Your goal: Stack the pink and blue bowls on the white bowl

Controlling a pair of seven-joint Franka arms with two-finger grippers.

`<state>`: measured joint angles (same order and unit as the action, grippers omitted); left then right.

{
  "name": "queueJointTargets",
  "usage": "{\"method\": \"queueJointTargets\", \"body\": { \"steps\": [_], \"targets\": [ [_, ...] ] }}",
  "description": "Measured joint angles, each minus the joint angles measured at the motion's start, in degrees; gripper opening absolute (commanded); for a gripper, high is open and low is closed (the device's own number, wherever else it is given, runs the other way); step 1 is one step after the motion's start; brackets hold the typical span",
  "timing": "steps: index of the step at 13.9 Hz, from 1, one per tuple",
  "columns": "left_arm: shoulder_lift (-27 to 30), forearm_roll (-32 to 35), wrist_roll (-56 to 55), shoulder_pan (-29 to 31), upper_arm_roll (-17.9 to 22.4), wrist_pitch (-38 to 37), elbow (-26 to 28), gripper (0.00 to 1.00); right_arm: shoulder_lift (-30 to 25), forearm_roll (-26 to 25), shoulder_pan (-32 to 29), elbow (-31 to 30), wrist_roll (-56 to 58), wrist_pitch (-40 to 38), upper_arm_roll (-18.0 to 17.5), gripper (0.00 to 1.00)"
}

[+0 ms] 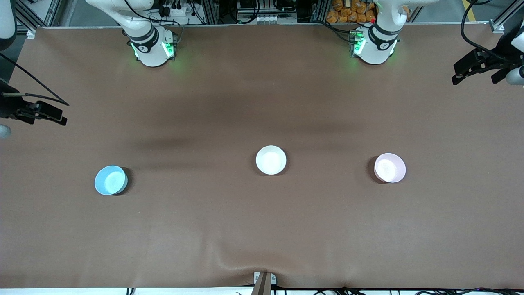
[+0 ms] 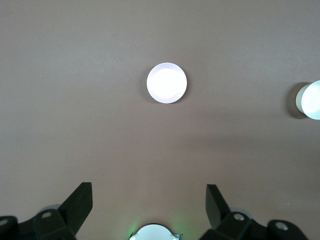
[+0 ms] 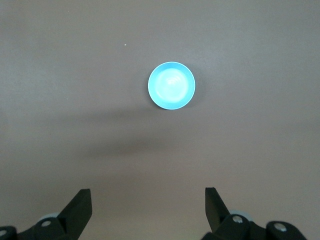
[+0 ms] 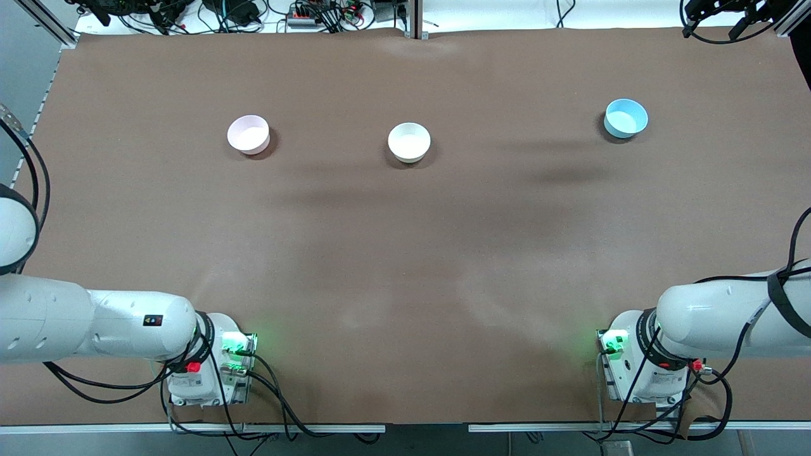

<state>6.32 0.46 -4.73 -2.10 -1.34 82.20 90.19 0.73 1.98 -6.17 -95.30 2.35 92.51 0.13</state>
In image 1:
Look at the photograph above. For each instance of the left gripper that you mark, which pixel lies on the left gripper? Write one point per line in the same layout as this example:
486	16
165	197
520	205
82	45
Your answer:
492	61

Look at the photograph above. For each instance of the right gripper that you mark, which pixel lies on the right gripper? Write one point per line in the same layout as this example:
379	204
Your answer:
8	107

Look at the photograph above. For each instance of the light blue bowl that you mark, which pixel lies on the light blue bowl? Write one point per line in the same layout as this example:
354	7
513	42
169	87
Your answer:
109	181

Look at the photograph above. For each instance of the pink bowl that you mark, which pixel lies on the pink bowl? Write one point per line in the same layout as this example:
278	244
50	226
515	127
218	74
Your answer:
389	168

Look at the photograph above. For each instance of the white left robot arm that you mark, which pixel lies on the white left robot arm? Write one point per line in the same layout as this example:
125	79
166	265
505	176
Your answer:
376	51

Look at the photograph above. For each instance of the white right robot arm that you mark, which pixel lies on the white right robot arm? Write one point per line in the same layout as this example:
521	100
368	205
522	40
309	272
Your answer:
151	53

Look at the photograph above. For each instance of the pile of orange items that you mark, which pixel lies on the pile of orange items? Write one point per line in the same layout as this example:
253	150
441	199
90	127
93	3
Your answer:
348	12

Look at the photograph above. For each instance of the white power strip with plugs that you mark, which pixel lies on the white power strip with plugs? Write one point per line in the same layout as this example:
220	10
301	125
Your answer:
176	10

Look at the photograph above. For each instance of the brown table cloth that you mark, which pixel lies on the brown table cloth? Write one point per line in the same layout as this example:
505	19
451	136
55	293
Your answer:
262	229

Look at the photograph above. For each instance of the aluminium frame corner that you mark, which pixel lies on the aluminium frame corner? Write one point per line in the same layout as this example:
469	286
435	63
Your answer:
28	18
497	25

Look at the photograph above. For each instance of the aluminium frame post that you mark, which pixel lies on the aluminium frame post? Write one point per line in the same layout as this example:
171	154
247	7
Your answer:
320	10
211	11

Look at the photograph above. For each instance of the metal table clamp bracket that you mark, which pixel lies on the metal table clamp bracket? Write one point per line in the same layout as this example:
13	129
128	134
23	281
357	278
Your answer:
264	284

